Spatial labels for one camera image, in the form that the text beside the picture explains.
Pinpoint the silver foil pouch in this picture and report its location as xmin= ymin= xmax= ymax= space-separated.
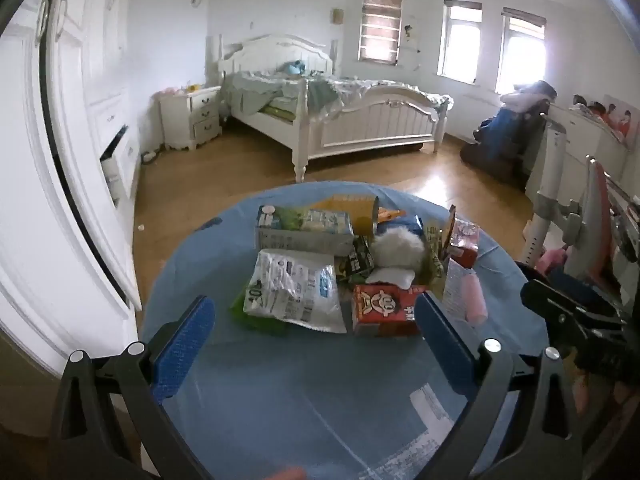
xmin=243 ymin=248 xmax=348 ymax=334

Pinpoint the red drink carton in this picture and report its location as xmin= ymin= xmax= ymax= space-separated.
xmin=352 ymin=284 xmax=430 ymax=337

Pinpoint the white nightstand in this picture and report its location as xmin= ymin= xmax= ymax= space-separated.
xmin=158 ymin=85 xmax=224 ymax=152

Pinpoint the pink clear wrapper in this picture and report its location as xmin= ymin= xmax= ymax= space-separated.
xmin=444 ymin=259 xmax=489 ymax=324

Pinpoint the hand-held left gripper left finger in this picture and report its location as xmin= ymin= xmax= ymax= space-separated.
xmin=47 ymin=296 xmax=216 ymax=480

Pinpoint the white wooden bed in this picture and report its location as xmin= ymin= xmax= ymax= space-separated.
xmin=216 ymin=34 xmax=455 ymax=184

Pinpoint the green chewing gum pack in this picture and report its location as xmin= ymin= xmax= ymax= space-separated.
xmin=336 ymin=236 xmax=377 ymax=281

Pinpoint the white fluffy ball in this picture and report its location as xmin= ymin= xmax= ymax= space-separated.
xmin=372 ymin=226 xmax=427 ymax=272

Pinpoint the blue green milk carton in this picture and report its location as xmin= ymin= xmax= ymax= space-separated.
xmin=256 ymin=204 xmax=355 ymax=257

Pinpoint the bright window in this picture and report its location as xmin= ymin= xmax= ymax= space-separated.
xmin=437 ymin=0 xmax=484 ymax=86
xmin=495 ymin=7 xmax=549 ymax=97

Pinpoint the window with roller blind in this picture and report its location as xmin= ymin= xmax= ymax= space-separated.
xmin=357 ymin=0 xmax=404 ymax=67

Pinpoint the white crumpled tissue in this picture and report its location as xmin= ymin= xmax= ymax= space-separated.
xmin=366 ymin=266 xmax=417 ymax=289

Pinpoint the green plastic wrapper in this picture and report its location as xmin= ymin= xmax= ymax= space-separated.
xmin=229 ymin=284 xmax=290 ymax=337

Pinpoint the white wardrobe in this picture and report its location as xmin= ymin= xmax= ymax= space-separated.
xmin=0 ymin=0 xmax=145 ymax=377

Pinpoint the chair with piled clothes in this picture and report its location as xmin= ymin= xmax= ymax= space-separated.
xmin=459 ymin=80 xmax=559 ymax=182

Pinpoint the round blue table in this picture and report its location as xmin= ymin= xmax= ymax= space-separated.
xmin=141 ymin=180 xmax=551 ymax=480

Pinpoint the small red box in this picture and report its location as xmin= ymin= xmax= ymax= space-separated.
xmin=446 ymin=217 xmax=482 ymax=269

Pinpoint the grey pink desk chair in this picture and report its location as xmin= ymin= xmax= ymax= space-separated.
xmin=520 ymin=156 xmax=640 ymax=306

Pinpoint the wall poster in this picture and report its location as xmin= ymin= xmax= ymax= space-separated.
xmin=572 ymin=93 xmax=640 ymax=149

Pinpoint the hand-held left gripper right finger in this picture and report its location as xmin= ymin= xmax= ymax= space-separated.
xmin=415 ymin=292 xmax=596 ymax=480

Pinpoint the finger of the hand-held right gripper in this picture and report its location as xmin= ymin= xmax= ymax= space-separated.
xmin=515 ymin=260 xmax=626 ymax=343

